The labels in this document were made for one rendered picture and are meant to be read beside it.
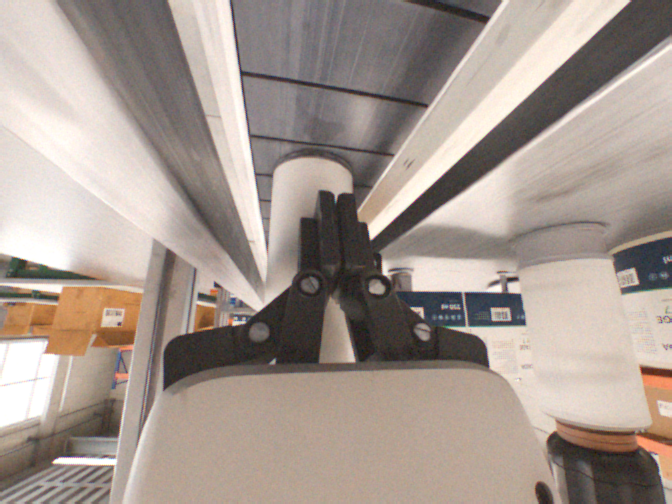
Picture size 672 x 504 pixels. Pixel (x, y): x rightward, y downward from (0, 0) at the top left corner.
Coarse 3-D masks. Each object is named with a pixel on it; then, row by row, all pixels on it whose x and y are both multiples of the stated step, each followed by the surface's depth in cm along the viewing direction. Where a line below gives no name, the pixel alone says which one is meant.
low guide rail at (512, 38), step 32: (512, 0) 6; (544, 0) 6; (576, 0) 5; (608, 0) 5; (512, 32) 7; (544, 32) 6; (576, 32) 6; (480, 64) 8; (512, 64) 6; (544, 64) 6; (448, 96) 9; (480, 96) 8; (512, 96) 7; (448, 128) 9; (480, 128) 9; (416, 160) 11; (448, 160) 10; (384, 192) 15; (416, 192) 13; (384, 224) 17
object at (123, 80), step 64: (0, 0) 1; (64, 0) 1; (128, 0) 2; (0, 64) 2; (64, 64) 2; (128, 64) 2; (64, 128) 2; (128, 128) 2; (192, 128) 3; (128, 192) 3; (192, 192) 3; (192, 256) 6
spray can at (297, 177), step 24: (288, 168) 15; (312, 168) 15; (336, 168) 15; (288, 192) 15; (312, 192) 14; (336, 192) 15; (288, 216) 14; (312, 216) 14; (288, 240) 14; (288, 264) 14; (336, 312) 13; (336, 336) 13; (336, 360) 13
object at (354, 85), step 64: (256, 0) 8; (320, 0) 8; (384, 0) 8; (448, 0) 8; (256, 64) 10; (320, 64) 10; (384, 64) 10; (448, 64) 10; (256, 128) 14; (320, 128) 14; (384, 128) 14
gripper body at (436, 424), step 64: (192, 384) 6; (256, 384) 6; (320, 384) 7; (384, 384) 7; (448, 384) 7; (192, 448) 5; (256, 448) 5; (320, 448) 6; (384, 448) 6; (448, 448) 6; (512, 448) 6
